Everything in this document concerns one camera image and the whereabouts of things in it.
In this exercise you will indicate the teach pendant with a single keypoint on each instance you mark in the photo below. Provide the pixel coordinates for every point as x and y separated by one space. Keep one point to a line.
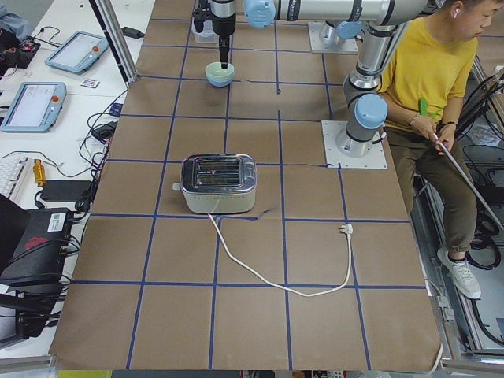
78 53
35 107

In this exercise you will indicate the green bowl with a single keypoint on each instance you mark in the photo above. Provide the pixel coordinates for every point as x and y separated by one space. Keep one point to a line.
214 68

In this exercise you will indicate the orange tool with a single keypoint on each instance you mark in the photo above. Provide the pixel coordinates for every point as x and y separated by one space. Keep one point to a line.
39 173

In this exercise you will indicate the black computer box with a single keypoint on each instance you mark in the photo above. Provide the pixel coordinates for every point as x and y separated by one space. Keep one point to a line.
32 243

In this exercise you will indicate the cream and chrome toaster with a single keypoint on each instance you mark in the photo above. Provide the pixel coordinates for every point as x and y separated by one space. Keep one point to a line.
218 183

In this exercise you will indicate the clear plastic food container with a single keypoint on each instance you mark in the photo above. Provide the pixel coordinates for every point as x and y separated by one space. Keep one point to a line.
202 27

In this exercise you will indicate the metal rod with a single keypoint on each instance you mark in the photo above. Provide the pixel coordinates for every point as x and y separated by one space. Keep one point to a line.
469 182

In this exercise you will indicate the lower teach pendant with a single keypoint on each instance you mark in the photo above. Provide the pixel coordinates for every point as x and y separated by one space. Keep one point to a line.
35 107

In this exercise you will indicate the blue bowl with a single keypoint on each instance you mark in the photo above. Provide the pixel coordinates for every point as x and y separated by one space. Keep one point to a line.
220 81

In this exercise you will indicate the white keyboard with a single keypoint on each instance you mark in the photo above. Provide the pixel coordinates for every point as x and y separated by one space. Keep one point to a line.
16 170

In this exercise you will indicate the person in yellow shirt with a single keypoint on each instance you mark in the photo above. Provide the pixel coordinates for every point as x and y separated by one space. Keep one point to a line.
433 60

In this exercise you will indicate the black power brick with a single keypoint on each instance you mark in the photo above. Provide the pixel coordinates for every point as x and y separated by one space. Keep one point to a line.
65 190

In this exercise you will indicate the aluminium frame beam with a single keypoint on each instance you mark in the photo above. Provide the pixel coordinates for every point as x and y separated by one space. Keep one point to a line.
108 22

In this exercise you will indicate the upper teach pendant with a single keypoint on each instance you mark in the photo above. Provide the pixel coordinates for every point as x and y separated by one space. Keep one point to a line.
78 53

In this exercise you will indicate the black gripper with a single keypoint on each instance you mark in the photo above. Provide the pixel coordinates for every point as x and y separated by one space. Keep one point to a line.
223 24

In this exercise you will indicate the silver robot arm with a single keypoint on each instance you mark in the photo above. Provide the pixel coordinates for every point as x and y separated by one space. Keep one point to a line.
260 14
367 110

